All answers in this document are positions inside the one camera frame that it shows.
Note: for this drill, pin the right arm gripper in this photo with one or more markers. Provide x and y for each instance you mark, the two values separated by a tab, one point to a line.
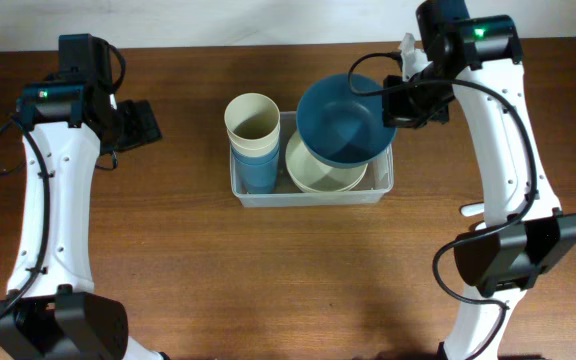
395	115

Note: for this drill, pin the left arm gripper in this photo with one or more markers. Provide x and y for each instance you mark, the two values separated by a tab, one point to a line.
145	128

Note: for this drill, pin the blue bowl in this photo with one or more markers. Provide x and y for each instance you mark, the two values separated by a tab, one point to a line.
339	128

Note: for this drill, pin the beige cup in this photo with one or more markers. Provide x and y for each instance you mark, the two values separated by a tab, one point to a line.
252	116
255	149

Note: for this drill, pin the white plastic fork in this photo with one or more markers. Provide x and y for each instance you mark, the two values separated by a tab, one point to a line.
474	209

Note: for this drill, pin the beige bowl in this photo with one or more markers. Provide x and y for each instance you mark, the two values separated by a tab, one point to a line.
301	164
326	185

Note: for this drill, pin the blue cup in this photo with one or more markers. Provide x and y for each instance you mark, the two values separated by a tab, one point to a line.
263	166
258	180

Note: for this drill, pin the white plastic spoon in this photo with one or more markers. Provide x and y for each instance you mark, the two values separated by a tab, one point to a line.
480	226

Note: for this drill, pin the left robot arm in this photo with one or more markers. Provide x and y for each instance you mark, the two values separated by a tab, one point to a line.
67	122

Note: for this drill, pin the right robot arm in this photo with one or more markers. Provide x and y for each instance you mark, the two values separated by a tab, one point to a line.
524	232

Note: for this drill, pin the clear plastic container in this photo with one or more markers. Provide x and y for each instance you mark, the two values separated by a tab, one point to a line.
377	181

